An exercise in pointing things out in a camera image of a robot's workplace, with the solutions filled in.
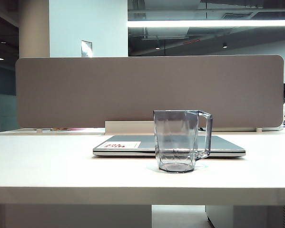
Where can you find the pink paper sheet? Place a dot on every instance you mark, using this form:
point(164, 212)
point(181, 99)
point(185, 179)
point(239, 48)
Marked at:
point(79, 129)

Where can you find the brown flat object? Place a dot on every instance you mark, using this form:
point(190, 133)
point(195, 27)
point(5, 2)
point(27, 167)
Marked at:
point(59, 129)

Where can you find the silver closed laptop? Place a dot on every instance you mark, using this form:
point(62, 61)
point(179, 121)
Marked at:
point(228, 146)

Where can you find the white divider bracket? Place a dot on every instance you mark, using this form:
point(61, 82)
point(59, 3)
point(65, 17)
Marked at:
point(259, 130)

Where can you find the framed wall notice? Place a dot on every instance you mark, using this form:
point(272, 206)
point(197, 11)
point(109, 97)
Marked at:
point(86, 48)

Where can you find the beige fabric desk divider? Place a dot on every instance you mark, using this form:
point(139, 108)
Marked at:
point(109, 90)

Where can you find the white red laptop sticker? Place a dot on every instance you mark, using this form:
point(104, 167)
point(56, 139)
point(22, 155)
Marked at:
point(132, 145)

